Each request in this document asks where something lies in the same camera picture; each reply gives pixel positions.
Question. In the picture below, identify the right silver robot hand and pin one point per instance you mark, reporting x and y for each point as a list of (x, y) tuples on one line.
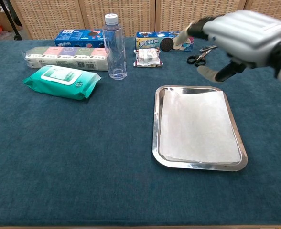
[(245, 35)]

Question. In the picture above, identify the stainless steel tray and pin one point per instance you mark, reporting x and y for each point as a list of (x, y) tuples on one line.
[(193, 90)]

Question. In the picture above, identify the white paper sheet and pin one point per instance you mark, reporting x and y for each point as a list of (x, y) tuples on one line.
[(197, 126)]

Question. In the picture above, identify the wicker folding screen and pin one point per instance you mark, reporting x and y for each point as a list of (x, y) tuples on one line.
[(154, 14)]

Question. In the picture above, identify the long light blue cookie box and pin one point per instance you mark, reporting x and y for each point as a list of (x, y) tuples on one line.
[(150, 43)]

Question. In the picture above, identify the white red snack packet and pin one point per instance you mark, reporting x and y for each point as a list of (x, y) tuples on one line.
[(146, 57)]

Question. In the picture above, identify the clear plastic water bottle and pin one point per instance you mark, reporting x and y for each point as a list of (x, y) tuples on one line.
[(115, 47)]

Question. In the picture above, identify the dark blue cookie box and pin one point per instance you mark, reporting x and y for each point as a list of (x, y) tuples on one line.
[(76, 35)]

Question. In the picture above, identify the multicolour tissue pack row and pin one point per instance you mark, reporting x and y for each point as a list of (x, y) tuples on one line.
[(59, 56)]

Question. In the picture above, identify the green wet wipes pack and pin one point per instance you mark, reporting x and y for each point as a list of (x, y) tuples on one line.
[(59, 86)]

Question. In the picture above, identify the blue table cloth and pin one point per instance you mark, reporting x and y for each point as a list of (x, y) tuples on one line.
[(59, 143)]

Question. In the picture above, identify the black tripod stand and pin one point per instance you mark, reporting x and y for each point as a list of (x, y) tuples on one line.
[(17, 37)]

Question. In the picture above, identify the brown cardboard box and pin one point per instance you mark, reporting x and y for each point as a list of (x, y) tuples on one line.
[(4, 20)]

